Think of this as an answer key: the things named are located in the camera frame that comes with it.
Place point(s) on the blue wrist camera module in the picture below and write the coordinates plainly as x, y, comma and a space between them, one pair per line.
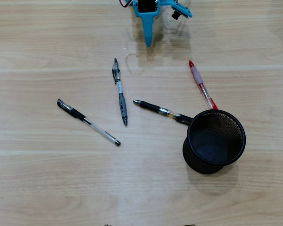
181, 10

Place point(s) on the clear pen with black cap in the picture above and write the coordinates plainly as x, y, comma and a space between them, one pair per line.
79, 115

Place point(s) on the black mesh pen holder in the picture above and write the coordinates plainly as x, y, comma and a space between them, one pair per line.
195, 160

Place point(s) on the grey grip retractable pen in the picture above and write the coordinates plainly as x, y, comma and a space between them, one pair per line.
123, 106

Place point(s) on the black grip retractable pen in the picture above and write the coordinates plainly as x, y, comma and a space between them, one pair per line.
151, 106

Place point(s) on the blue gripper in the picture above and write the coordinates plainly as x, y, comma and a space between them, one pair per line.
147, 19

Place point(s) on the red retractable pen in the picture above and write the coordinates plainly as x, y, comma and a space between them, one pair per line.
199, 81

